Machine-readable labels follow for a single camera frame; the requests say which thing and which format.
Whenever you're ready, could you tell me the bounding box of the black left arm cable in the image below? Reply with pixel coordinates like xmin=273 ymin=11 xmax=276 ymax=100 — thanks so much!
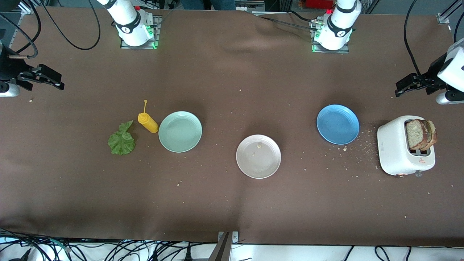
xmin=404 ymin=0 xmax=464 ymax=76

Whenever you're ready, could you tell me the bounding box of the white toaster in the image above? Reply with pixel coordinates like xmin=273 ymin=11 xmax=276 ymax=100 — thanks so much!
xmin=377 ymin=115 xmax=436 ymax=178

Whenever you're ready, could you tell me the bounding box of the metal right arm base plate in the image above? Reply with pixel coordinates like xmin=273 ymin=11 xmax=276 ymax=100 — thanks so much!
xmin=120 ymin=14 xmax=160 ymax=50

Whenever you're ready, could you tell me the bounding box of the brown tablecloth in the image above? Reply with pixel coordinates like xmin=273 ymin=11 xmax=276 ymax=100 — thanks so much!
xmin=0 ymin=7 xmax=464 ymax=247

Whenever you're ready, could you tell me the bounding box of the brown bread slice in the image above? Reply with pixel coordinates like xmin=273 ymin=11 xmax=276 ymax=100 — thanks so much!
xmin=405 ymin=119 xmax=430 ymax=151
xmin=426 ymin=120 xmax=438 ymax=150

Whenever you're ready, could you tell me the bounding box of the pale green plate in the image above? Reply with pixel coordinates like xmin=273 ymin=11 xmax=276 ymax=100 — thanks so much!
xmin=158 ymin=111 xmax=203 ymax=153

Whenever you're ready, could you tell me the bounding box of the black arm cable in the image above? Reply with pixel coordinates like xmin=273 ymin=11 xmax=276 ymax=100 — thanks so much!
xmin=404 ymin=0 xmax=464 ymax=76
xmin=0 ymin=0 xmax=101 ymax=58

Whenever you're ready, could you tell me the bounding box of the blue plate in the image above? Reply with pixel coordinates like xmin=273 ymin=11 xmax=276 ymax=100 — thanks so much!
xmin=316 ymin=104 xmax=360 ymax=145

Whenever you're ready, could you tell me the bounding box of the green lettuce leaf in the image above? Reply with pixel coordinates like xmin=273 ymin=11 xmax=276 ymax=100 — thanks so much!
xmin=108 ymin=120 xmax=136 ymax=156

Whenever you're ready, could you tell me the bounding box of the dark metal bar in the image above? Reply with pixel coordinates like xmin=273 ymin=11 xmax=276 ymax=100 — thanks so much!
xmin=208 ymin=232 xmax=231 ymax=261

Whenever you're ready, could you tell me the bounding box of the red box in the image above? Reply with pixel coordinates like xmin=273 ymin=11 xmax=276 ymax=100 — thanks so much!
xmin=306 ymin=0 xmax=334 ymax=9

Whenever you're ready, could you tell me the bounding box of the beige plate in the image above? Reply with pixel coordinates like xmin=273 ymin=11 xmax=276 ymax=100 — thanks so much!
xmin=236 ymin=134 xmax=282 ymax=179

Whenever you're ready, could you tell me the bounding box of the aluminium frame profile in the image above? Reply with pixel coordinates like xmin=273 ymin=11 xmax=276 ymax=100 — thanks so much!
xmin=18 ymin=0 xmax=42 ymax=15
xmin=437 ymin=0 xmax=464 ymax=25

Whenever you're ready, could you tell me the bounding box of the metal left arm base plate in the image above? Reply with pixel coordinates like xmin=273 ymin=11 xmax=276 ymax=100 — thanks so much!
xmin=311 ymin=18 xmax=350 ymax=54

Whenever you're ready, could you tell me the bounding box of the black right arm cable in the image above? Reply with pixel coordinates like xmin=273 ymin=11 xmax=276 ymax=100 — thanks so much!
xmin=0 ymin=0 xmax=101 ymax=58

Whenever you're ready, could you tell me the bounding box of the teal floor cable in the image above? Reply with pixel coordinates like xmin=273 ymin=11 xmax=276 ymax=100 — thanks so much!
xmin=47 ymin=237 xmax=71 ymax=254

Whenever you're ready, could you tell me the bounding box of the silver metal bracket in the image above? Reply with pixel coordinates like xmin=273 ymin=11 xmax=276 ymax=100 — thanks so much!
xmin=217 ymin=231 xmax=239 ymax=244

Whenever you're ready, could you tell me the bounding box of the yellow mustard squeeze bottle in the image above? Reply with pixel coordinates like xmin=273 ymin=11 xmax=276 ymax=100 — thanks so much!
xmin=138 ymin=100 xmax=159 ymax=133

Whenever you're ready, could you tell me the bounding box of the black cable on cloth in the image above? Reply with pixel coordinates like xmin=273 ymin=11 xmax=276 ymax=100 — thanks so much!
xmin=259 ymin=16 xmax=319 ymax=31

